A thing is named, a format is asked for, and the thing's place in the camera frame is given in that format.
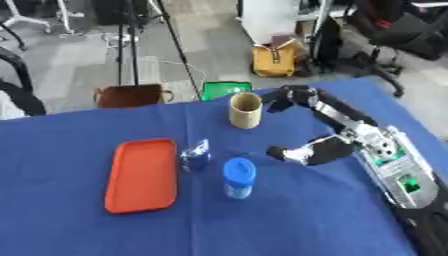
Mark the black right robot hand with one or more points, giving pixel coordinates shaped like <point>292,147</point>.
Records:
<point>326,150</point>

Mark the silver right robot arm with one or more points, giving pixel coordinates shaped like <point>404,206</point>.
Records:
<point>396,173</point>

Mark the green box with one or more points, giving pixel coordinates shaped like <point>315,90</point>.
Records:
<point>226,89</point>

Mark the tan cylindrical cup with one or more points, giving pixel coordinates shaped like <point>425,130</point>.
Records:
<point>245,110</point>

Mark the blue lidded jar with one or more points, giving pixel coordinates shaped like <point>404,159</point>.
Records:
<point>239,178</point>

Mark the yellow bag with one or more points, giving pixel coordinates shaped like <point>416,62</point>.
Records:
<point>274,60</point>

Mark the black office chair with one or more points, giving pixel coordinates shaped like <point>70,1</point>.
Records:
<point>396,36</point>

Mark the white cabinet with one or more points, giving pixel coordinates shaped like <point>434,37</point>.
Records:
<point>271,20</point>

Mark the orange rectangular tray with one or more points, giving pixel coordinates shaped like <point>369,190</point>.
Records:
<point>142,175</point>

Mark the brown bag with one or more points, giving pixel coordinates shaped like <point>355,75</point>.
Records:
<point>129,96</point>

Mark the black tripod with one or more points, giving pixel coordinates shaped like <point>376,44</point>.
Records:
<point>133,40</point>

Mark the white chair base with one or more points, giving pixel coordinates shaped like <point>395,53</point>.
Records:
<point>41,16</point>

